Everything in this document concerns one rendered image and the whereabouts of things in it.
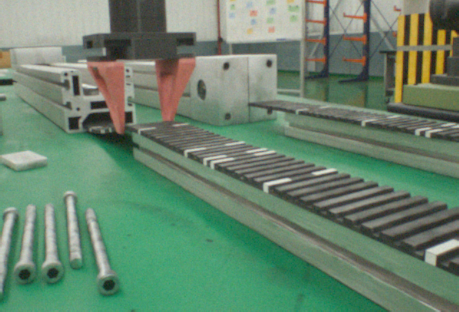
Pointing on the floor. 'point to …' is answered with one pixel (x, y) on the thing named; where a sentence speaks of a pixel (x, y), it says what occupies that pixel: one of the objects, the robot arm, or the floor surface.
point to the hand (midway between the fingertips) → (144, 123)
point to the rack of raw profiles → (347, 35)
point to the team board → (267, 10)
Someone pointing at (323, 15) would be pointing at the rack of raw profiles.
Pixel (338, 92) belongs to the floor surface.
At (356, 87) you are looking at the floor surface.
